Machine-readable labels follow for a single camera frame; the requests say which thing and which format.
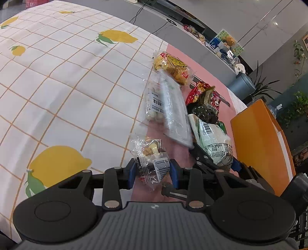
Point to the long leaf potted plant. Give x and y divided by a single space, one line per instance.
261 87

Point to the leafy green bush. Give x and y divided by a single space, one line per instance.
297 105

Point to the clear water bottle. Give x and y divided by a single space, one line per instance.
273 110

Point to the dark green snack packet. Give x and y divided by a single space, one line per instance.
201 113

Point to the pile of wrapped snacks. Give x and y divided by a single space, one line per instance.
195 32

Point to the clear packet of white balls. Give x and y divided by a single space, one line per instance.
154 105

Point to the red snack packet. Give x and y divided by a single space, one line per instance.
196 93

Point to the white round object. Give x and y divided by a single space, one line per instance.
239 68

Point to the grey blue trash bin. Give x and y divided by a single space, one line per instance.
241 86

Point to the flat white clear packet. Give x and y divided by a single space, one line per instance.
175 115

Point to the hanging vine plant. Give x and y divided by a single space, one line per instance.
299 55

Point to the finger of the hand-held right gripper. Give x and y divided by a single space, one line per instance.
237 165
203 158

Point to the grey curved counter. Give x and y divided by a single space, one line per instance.
154 19

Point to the small clear snack packet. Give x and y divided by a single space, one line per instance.
154 165

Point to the pink boxes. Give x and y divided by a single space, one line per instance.
38 2

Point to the clutter of items on counter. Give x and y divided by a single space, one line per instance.
228 39

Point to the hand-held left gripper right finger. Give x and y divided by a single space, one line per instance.
174 173

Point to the orange box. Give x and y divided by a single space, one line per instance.
259 144

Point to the wall picture frame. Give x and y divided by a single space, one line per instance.
305 40

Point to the yellow snack packet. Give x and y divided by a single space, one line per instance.
172 67

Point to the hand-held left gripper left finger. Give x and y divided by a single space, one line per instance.
131 173

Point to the green white snack packet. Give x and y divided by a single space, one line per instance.
211 141

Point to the lemon print tablecloth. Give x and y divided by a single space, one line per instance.
72 84

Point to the blue white box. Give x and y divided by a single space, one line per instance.
214 43

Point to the pink place mat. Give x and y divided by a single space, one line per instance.
209 74

